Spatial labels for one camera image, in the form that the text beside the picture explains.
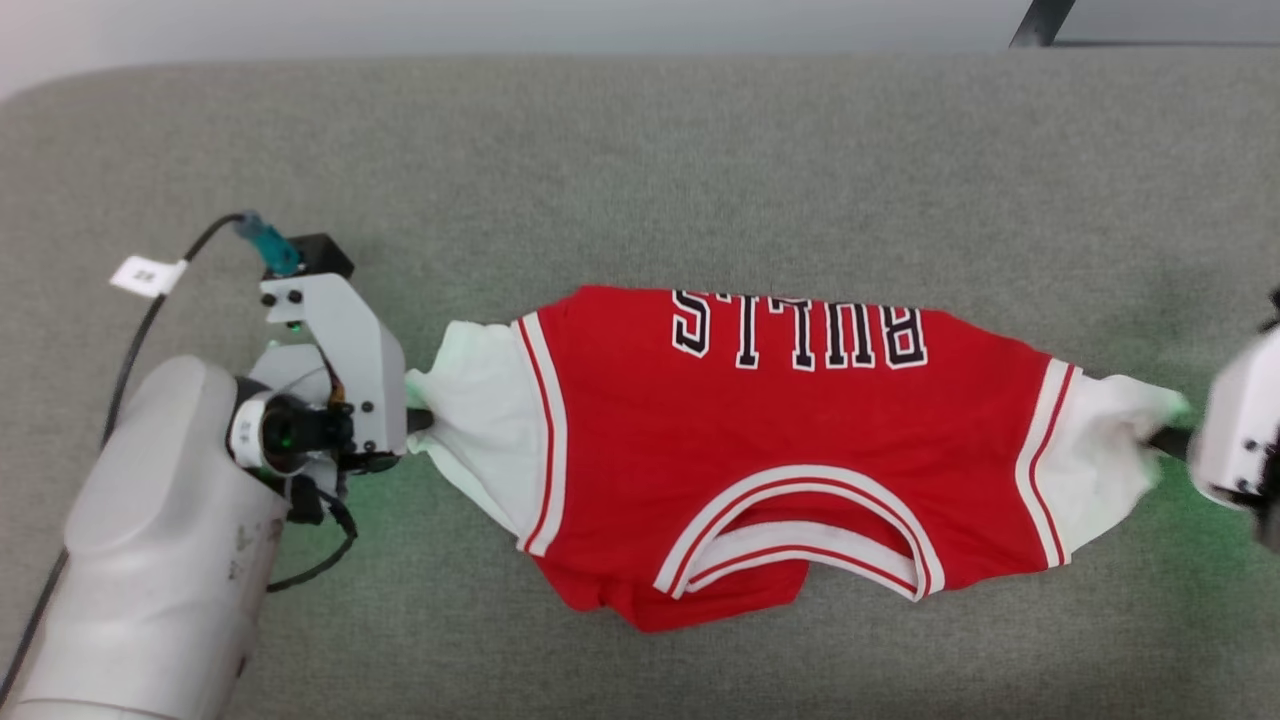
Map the short black looped cable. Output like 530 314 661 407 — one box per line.
264 488 359 594

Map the grey partition panel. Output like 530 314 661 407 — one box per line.
1050 0 1280 47

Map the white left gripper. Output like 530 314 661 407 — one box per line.
245 272 437 458

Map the long black cable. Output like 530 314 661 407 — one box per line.
0 212 249 706

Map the dark metal frame post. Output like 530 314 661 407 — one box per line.
1009 0 1078 49

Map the red and white Bulls jersey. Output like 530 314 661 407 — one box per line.
404 284 1193 634

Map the white cable label tag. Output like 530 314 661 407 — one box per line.
109 255 189 299

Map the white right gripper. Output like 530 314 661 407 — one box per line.
1149 328 1280 513

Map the teal cable connector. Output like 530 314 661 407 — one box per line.
234 211 303 279

